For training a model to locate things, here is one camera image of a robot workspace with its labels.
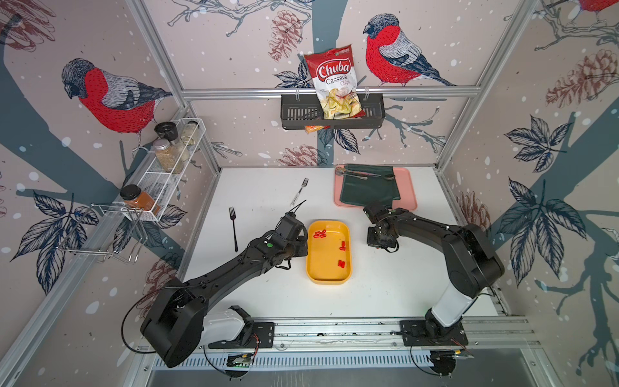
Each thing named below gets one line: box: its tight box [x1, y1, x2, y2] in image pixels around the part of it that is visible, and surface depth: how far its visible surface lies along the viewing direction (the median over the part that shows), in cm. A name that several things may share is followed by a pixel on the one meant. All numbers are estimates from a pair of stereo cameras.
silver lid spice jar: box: [153, 137, 183, 175], surface depth 74 cm
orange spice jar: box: [120, 183, 161, 215], surface depth 62 cm
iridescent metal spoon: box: [335, 165, 383, 177], surface depth 121 cm
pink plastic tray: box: [333, 166, 418, 212], surface depth 113 cm
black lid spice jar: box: [153, 120, 180, 145], surface depth 76 cm
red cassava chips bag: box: [303, 44, 366, 120], surface depth 86 cm
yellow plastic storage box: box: [306, 220, 353, 286], surface depth 92 cm
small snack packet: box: [304, 124, 332, 135], surface depth 92 cm
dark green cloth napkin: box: [340, 163, 401, 209], surface depth 114 cm
